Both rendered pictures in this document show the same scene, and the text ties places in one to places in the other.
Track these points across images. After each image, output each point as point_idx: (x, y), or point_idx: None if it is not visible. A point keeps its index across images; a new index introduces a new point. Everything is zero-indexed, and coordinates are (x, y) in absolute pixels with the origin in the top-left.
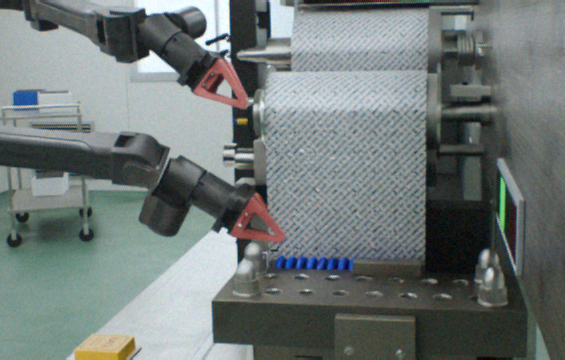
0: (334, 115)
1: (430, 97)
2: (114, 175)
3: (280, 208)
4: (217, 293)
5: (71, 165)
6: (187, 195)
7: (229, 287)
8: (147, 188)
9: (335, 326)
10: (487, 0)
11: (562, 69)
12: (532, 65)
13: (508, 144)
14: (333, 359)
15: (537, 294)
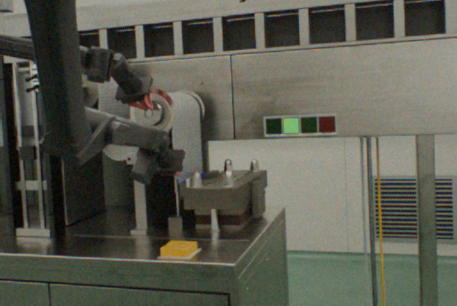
0: (185, 111)
1: None
2: (157, 145)
3: None
4: (226, 188)
5: (146, 141)
6: (165, 155)
7: (219, 187)
8: (163, 152)
9: (257, 186)
10: (166, 67)
11: (396, 72)
12: (343, 77)
13: (283, 108)
14: (248, 204)
15: (369, 128)
